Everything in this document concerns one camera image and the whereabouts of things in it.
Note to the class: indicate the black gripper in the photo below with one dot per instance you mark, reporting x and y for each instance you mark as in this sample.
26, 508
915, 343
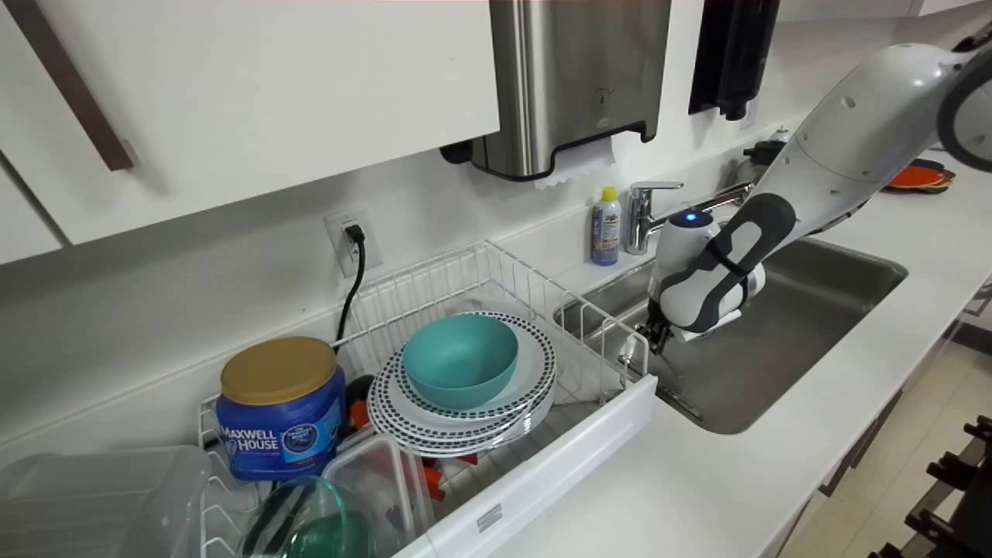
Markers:
660, 328

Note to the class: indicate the orange utensil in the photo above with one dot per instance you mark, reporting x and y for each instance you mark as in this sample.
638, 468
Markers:
443, 478

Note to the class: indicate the black metal cart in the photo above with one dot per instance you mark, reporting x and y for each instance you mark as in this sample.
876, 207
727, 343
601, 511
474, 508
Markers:
956, 497

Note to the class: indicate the teal bowl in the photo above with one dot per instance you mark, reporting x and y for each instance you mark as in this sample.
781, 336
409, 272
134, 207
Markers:
459, 360

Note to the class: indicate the pale blue plate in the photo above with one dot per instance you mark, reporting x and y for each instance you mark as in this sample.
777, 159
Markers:
528, 374

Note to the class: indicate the white paper towel sheet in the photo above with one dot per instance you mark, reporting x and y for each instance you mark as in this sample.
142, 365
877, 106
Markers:
578, 163

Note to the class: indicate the white plate black-dotted rim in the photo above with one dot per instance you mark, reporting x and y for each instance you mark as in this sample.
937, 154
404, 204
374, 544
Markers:
454, 436

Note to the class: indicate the stainless paper towel dispenser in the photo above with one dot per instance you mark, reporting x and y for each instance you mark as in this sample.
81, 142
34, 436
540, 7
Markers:
568, 72

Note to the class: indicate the stainless steel sink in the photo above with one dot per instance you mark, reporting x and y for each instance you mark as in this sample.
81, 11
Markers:
808, 343

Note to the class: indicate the white wall outlet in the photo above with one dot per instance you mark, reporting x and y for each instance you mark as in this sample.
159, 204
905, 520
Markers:
336, 244

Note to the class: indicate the white dish rack tray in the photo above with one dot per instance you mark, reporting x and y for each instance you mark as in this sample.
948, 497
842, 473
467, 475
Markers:
559, 466

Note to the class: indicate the chrome sink faucet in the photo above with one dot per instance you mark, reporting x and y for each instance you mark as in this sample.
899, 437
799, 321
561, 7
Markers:
644, 212

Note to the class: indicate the orange black-rimmed mitt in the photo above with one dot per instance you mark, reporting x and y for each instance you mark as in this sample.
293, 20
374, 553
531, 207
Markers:
921, 178

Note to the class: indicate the cream lower cabinet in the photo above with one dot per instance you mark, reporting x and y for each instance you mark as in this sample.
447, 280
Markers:
856, 445

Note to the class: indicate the blue coffee can tan lid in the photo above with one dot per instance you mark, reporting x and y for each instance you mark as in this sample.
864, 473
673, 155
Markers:
281, 422

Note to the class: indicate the green glass bowl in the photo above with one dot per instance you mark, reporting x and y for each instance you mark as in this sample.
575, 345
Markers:
330, 531

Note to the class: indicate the clear glass container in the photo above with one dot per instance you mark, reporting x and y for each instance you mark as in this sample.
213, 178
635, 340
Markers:
389, 484

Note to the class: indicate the dish soap bottle yellow cap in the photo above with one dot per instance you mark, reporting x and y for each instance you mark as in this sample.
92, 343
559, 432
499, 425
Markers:
605, 234

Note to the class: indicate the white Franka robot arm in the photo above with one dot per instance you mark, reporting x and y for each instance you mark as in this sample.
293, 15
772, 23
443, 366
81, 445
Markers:
870, 125

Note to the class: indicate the clear plastic container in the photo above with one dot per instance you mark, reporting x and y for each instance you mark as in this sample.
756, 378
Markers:
95, 508

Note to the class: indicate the black hanging cloth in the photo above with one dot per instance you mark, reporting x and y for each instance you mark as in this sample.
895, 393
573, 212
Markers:
732, 50

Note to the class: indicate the black utensil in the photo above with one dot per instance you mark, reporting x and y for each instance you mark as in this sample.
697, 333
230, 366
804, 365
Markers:
272, 517

